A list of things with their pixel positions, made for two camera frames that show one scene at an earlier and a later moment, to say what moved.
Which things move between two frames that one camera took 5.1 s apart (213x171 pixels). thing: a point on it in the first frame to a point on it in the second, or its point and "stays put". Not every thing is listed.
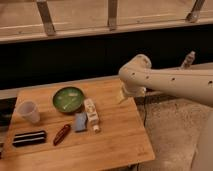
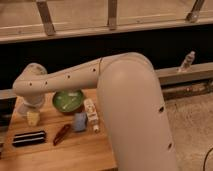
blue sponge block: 81,121 stays put
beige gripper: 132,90 to 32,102
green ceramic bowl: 68,99 stays put
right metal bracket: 193,15 stays put
